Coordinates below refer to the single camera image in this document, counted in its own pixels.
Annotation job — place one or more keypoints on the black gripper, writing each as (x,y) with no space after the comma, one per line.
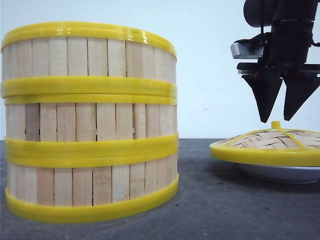
(287,52)

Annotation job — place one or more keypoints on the woven bamboo steamer lid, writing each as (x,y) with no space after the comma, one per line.
(275,146)

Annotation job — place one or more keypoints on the bamboo steamer basket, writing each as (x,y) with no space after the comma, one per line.
(160,184)
(73,134)
(85,62)

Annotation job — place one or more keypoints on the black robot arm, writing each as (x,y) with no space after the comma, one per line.
(262,13)

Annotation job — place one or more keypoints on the white plate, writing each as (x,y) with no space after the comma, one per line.
(281,174)

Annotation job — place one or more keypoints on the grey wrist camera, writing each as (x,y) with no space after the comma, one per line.
(252,48)

